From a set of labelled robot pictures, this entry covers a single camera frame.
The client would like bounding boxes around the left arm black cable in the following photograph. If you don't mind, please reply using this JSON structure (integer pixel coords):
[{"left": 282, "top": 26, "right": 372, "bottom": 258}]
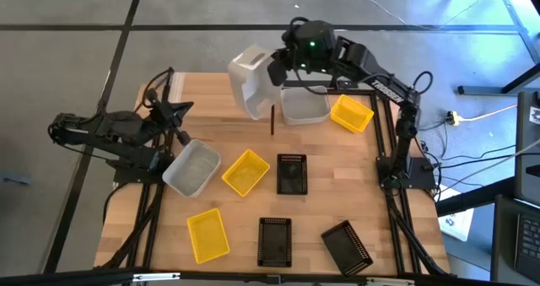
[{"left": 141, "top": 66, "right": 176, "bottom": 110}]

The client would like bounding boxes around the black plastic basket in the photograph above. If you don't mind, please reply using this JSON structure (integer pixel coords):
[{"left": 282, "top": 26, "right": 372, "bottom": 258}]
[
  {"left": 276, "top": 153, "right": 309, "bottom": 196},
  {"left": 320, "top": 219, "right": 375, "bottom": 278},
  {"left": 257, "top": 217, "right": 293, "bottom": 268}
]

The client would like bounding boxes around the black desk leg bar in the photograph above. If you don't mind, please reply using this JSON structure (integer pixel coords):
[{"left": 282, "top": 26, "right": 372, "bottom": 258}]
[{"left": 435, "top": 176, "right": 516, "bottom": 218}]

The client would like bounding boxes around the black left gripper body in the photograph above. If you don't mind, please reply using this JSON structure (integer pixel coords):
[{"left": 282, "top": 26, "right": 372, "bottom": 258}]
[{"left": 146, "top": 102, "right": 183, "bottom": 136}]

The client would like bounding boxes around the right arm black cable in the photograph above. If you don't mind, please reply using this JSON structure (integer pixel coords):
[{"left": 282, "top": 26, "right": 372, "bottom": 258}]
[{"left": 412, "top": 70, "right": 435, "bottom": 95}]

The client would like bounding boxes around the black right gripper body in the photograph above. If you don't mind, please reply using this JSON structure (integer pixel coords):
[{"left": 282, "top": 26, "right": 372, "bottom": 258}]
[{"left": 276, "top": 35, "right": 303, "bottom": 74}]

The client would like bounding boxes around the yellow plastic basket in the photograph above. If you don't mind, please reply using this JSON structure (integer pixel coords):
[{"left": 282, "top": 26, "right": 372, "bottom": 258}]
[
  {"left": 221, "top": 148, "right": 271, "bottom": 197},
  {"left": 186, "top": 208, "right": 231, "bottom": 265},
  {"left": 329, "top": 94, "right": 375, "bottom": 134}
]

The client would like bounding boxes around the silver bracket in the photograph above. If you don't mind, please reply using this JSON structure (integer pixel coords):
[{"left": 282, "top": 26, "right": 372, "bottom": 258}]
[
  {"left": 365, "top": 276, "right": 417, "bottom": 286},
  {"left": 132, "top": 272, "right": 181, "bottom": 283}
]

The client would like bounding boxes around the black aluminium frame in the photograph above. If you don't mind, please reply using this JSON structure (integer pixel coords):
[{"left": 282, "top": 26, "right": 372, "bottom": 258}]
[
  {"left": 100, "top": 78, "right": 181, "bottom": 271},
  {"left": 281, "top": 79, "right": 451, "bottom": 278}
]

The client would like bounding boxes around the black crossbar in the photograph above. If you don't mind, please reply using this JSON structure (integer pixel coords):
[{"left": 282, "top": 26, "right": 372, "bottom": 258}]
[{"left": 0, "top": 267, "right": 540, "bottom": 286}]

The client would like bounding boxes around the black floor cable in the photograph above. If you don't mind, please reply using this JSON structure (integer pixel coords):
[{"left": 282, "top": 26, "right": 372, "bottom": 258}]
[
  {"left": 438, "top": 153, "right": 518, "bottom": 170},
  {"left": 440, "top": 144, "right": 518, "bottom": 163}
]

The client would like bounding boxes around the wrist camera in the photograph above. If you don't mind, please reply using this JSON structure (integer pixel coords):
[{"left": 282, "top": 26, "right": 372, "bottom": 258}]
[
  {"left": 267, "top": 58, "right": 292, "bottom": 88},
  {"left": 175, "top": 127, "right": 192, "bottom": 147}
]

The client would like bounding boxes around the small grey floor object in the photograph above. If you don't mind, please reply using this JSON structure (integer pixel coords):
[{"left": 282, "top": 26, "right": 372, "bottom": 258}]
[{"left": 1, "top": 172, "right": 34, "bottom": 186}]

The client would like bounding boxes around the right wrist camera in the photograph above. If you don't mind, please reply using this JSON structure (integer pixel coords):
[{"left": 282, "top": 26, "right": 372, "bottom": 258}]
[{"left": 267, "top": 58, "right": 292, "bottom": 88}]

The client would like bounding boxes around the black desk foot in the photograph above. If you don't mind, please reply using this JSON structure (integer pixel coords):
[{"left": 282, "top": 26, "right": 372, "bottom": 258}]
[{"left": 457, "top": 62, "right": 540, "bottom": 96}]

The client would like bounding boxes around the grey metal table rail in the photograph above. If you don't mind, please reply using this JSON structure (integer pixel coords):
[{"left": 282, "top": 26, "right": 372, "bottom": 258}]
[{"left": 495, "top": 0, "right": 540, "bottom": 63}]

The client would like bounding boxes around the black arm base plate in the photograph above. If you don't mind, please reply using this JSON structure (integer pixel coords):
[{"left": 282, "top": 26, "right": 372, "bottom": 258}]
[
  {"left": 112, "top": 158, "right": 175, "bottom": 185},
  {"left": 375, "top": 155, "right": 438, "bottom": 191}
]

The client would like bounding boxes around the thin white floor cable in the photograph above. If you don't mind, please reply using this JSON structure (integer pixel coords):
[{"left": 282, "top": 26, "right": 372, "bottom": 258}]
[{"left": 348, "top": 0, "right": 408, "bottom": 25}]

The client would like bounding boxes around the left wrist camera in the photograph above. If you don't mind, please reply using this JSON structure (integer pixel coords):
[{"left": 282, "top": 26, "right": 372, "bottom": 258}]
[{"left": 175, "top": 127, "right": 192, "bottom": 147}]

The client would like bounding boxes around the black keyboard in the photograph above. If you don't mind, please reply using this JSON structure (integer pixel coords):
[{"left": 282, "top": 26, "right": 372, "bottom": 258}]
[{"left": 513, "top": 212, "right": 540, "bottom": 281}]

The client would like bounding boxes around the grey computer case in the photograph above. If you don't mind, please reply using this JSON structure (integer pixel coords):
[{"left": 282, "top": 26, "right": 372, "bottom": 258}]
[{"left": 513, "top": 90, "right": 540, "bottom": 207}]

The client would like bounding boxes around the white plastic basket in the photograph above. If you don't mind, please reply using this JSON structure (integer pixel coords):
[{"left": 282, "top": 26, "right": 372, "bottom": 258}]
[
  {"left": 162, "top": 138, "right": 222, "bottom": 198},
  {"left": 227, "top": 43, "right": 283, "bottom": 121},
  {"left": 280, "top": 85, "right": 332, "bottom": 126}
]

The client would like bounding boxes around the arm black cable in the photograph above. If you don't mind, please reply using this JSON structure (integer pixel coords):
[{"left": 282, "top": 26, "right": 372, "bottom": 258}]
[
  {"left": 141, "top": 66, "right": 176, "bottom": 110},
  {"left": 412, "top": 70, "right": 435, "bottom": 95}
]

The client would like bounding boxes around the black cable under table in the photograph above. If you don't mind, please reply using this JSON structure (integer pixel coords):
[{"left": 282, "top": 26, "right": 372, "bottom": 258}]
[{"left": 102, "top": 183, "right": 127, "bottom": 228}]

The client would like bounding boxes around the grey floor cable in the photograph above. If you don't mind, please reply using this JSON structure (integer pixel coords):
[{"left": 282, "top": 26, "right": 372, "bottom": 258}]
[{"left": 438, "top": 138, "right": 540, "bottom": 197}]

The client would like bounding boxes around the white power cable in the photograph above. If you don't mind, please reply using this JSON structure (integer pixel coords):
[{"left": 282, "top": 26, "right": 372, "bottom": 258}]
[{"left": 458, "top": 104, "right": 519, "bottom": 122}]

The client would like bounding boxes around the white box with logo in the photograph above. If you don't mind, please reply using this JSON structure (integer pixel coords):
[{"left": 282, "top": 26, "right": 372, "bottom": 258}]
[{"left": 436, "top": 184, "right": 476, "bottom": 243}]

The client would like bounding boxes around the dark grey desk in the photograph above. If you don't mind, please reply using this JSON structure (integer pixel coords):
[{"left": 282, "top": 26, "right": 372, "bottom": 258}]
[{"left": 490, "top": 194, "right": 540, "bottom": 286}]

